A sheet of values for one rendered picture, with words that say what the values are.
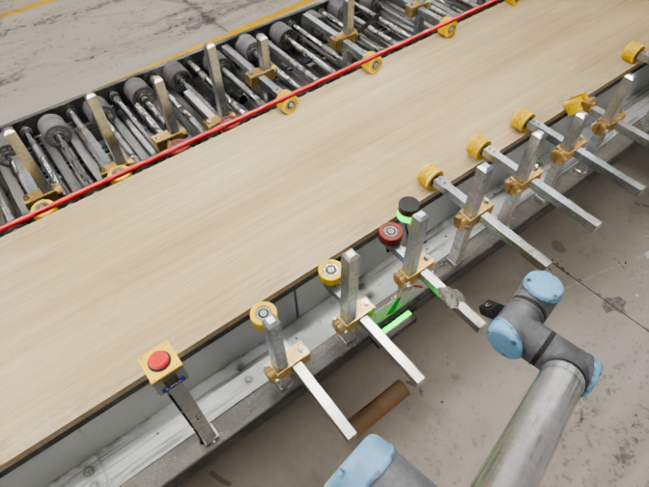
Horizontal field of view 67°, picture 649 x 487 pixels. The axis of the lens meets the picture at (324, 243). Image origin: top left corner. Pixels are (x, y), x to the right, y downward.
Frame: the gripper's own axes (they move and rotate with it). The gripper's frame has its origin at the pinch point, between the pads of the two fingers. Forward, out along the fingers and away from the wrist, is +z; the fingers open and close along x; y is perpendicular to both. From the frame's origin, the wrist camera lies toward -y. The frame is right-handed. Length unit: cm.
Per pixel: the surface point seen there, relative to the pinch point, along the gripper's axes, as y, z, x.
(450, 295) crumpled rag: -19.3, -4.4, -0.6
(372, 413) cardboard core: -24, 75, -22
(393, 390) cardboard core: -25, 75, -8
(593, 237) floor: -25, 83, 141
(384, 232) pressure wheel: -48.3, -7.8, -2.0
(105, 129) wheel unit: -141, -18, -56
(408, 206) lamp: -38.2, -31.5, -5.0
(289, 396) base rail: -30, 14, -55
